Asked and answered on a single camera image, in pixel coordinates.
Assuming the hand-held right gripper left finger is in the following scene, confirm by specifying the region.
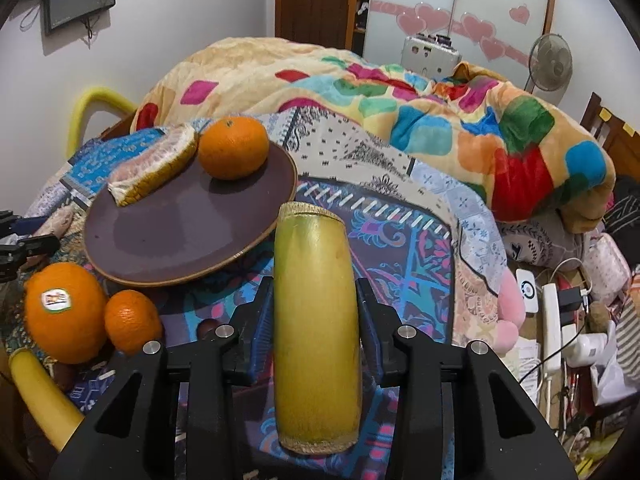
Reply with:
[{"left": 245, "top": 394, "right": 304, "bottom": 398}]
[{"left": 47, "top": 276, "right": 276, "bottom": 480}]

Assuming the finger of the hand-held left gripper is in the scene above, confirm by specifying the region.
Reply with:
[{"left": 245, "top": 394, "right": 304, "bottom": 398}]
[
  {"left": 0, "top": 233, "right": 61, "bottom": 282},
  {"left": 0, "top": 210, "right": 23, "bottom": 237}
]

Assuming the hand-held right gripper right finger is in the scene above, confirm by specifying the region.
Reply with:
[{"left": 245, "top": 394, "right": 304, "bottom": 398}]
[{"left": 355, "top": 277, "right": 572, "bottom": 480}]

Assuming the large orange with sticker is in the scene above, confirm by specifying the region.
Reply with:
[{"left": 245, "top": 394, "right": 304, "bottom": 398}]
[{"left": 23, "top": 262, "right": 108, "bottom": 365}]

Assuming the small orange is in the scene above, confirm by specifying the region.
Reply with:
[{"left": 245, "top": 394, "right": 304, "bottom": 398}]
[{"left": 103, "top": 290, "right": 163, "bottom": 356}]

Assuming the dark brown round plate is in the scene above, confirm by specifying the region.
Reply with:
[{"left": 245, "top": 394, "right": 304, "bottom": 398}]
[{"left": 82, "top": 135, "right": 299, "bottom": 288}]

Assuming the yellow banana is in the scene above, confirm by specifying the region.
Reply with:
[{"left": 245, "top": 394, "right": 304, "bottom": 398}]
[{"left": 10, "top": 351, "right": 86, "bottom": 453}]

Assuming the patterned blue bedsheet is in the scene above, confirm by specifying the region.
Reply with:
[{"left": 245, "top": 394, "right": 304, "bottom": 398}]
[{"left": 0, "top": 115, "right": 507, "bottom": 480}]

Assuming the pink plush toy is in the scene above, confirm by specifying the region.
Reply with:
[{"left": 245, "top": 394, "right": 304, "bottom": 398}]
[{"left": 496, "top": 269, "right": 527, "bottom": 352}]

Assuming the peeled pomelo segment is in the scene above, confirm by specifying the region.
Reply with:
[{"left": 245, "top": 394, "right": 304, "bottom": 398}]
[{"left": 107, "top": 122, "right": 197, "bottom": 207}]

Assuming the white power strip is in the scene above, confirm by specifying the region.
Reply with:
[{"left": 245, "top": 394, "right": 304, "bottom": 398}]
[{"left": 541, "top": 282, "right": 562, "bottom": 377}]

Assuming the medium orange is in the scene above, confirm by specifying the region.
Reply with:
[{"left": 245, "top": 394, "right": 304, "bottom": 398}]
[{"left": 198, "top": 116, "right": 270, "bottom": 181}]

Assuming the grey printed pillow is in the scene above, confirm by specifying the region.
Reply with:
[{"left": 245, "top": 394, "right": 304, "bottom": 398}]
[{"left": 500, "top": 209, "right": 587, "bottom": 267}]

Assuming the white bottle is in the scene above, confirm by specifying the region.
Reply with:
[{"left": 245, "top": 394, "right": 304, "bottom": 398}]
[{"left": 565, "top": 320, "right": 617, "bottom": 367}]

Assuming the pink quilted bag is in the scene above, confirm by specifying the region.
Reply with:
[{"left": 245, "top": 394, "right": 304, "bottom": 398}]
[{"left": 582, "top": 232, "right": 633, "bottom": 307}]

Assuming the colourful patchwork blanket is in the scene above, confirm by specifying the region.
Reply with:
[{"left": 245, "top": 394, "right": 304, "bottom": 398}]
[{"left": 132, "top": 37, "right": 617, "bottom": 235}]

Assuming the black striped backpack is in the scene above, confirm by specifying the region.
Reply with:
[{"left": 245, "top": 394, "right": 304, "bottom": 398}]
[{"left": 604, "top": 179, "right": 640, "bottom": 242}]

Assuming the wooden headboard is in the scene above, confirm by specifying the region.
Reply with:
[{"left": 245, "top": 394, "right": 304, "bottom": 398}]
[{"left": 580, "top": 92, "right": 640, "bottom": 181}]

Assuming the standing fan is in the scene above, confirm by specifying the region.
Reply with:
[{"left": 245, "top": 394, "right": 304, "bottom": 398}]
[{"left": 522, "top": 33, "right": 573, "bottom": 94}]

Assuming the brown wooden door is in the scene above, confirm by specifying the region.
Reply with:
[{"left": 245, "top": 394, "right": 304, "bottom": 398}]
[{"left": 275, "top": 0, "right": 362, "bottom": 55}]

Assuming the yellow foam padded rail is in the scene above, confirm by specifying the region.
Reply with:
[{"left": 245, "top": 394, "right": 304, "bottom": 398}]
[{"left": 67, "top": 86, "right": 138, "bottom": 161}]

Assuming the black monitor cable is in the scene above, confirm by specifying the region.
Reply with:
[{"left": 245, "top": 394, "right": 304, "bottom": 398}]
[{"left": 19, "top": 2, "right": 42, "bottom": 32}]

